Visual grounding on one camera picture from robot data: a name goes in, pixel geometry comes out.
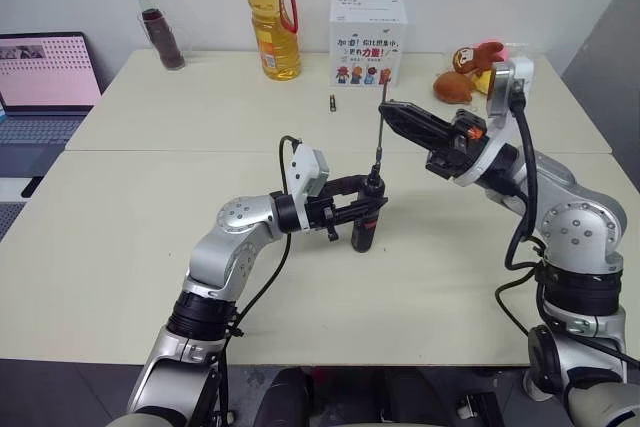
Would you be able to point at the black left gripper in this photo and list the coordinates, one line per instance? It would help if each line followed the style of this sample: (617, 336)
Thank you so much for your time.
(320, 214)

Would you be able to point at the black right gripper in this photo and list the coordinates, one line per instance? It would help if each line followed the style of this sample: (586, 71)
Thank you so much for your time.
(457, 147)

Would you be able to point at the long metal screwdriver bit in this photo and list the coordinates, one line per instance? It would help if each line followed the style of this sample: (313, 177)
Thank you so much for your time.
(381, 132)

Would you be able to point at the black electric screwdriver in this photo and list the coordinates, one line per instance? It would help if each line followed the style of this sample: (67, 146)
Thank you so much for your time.
(364, 237)

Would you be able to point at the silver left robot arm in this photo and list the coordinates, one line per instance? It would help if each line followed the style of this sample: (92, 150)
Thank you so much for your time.
(235, 247)

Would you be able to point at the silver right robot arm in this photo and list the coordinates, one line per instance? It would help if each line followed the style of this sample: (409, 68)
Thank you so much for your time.
(575, 227)

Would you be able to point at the small short metal bit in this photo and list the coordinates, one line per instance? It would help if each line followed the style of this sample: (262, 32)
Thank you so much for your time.
(332, 103)

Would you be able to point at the round orange bread toy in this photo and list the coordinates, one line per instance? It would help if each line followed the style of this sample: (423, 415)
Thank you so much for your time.
(452, 87)

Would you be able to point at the yellow toy piece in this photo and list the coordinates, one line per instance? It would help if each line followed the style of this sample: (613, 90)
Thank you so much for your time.
(482, 82)

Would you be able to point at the brown monkey plush toy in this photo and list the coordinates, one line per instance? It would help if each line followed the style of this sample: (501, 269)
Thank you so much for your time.
(472, 58)

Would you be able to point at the white printed cardboard box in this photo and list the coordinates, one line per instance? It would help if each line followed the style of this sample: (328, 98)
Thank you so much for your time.
(367, 42)

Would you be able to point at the yellow cooking oil bottle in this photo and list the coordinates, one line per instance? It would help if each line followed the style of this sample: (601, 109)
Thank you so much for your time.
(272, 22)

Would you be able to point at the dark grey partition panel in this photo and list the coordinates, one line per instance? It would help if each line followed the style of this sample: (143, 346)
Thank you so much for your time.
(607, 62)

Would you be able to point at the dark rounded shape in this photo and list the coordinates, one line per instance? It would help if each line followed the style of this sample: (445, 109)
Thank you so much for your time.
(285, 399)

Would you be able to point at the glass bottle with dark liquid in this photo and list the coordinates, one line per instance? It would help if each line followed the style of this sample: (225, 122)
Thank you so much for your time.
(162, 32)

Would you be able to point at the grey open laptop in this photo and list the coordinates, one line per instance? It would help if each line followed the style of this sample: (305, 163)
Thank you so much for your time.
(45, 97)

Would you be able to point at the grey perforated board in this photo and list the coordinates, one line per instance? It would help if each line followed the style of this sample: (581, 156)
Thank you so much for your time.
(10, 219)

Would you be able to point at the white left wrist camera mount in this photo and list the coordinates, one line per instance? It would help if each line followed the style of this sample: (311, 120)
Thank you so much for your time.
(306, 167)

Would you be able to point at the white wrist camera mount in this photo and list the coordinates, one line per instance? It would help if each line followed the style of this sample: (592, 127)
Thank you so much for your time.
(510, 82)
(306, 167)

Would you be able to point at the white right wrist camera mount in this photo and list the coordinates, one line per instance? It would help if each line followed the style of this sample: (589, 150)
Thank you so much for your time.
(510, 82)

